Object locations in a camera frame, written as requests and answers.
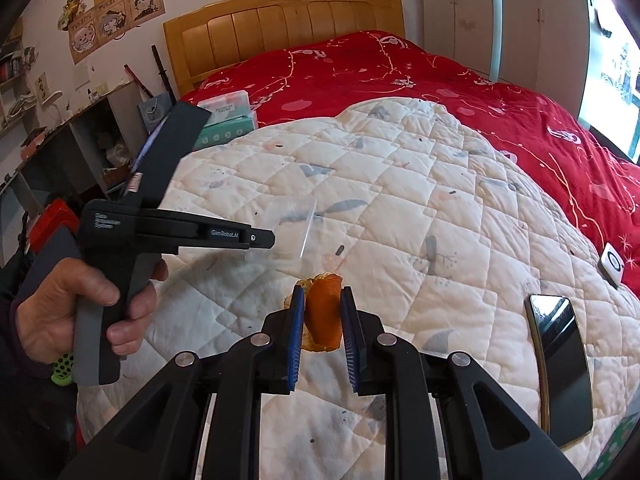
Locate green perforated trash basket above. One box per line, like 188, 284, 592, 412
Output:
51, 353, 74, 387

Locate person's left hand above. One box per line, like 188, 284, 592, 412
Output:
15, 258, 168, 365

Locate blue fabric chair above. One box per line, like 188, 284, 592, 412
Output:
14, 226, 81, 306

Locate red plastic box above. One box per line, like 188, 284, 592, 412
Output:
28, 198, 80, 254

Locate white desk shelf unit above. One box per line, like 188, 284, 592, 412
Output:
1, 37, 146, 261

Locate white quilted blanket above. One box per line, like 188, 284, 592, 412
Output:
78, 98, 639, 479

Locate blue paper bag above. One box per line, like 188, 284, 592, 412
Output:
138, 92, 172, 133

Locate teal tissue pack bottom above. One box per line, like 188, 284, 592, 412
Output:
193, 112, 257, 151

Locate white desk lamp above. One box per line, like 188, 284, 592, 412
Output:
41, 90, 64, 122

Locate red sword stick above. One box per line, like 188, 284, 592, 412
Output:
124, 64, 154, 99

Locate black sword stick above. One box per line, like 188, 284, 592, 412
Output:
151, 44, 177, 105

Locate white tissue pack top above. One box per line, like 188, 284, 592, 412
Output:
198, 90, 252, 126

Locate black smartphone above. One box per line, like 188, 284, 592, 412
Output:
525, 294, 593, 448

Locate anime wanted posters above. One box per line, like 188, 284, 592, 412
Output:
58, 0, 166, 64

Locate wooden headboard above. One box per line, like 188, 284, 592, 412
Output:
164, 0, 406, 96

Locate small white black device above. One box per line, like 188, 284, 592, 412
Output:
599, 243, 625, 287

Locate red patterned bed quilt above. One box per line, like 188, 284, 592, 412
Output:
183, 30, 639, 290

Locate white wardrobe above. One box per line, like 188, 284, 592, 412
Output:
423, 0, 589, 115

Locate window with dark frame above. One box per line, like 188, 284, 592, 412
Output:
578, 0, 639, 162

